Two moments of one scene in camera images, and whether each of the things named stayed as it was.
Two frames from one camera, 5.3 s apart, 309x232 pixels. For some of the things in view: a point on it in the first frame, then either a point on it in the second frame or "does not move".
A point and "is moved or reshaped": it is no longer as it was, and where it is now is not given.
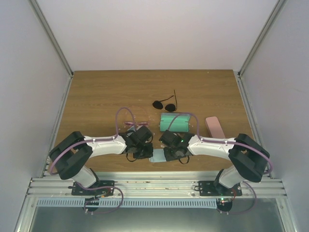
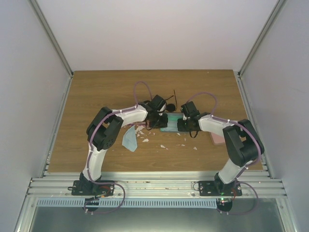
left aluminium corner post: [46, 27] does not move
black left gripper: [148, 154] → [163, 123]
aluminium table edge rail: [154, 185] does not move
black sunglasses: [169, 107] does not move
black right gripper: [168, 157] → [181, 128]
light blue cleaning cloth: [158, 155] is moved or reshaped
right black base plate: [208, 188] does not move
